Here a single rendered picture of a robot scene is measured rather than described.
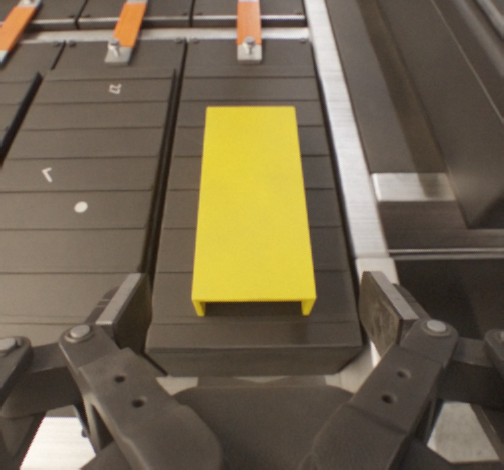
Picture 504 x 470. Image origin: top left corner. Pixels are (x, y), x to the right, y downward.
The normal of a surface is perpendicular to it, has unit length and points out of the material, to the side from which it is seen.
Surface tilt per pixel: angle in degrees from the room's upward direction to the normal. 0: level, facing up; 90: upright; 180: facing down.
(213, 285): 0
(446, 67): 90
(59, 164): 0
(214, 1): 0
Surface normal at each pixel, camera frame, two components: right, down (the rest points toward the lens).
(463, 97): -1.00, 0.01
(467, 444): 0.00, -0.54
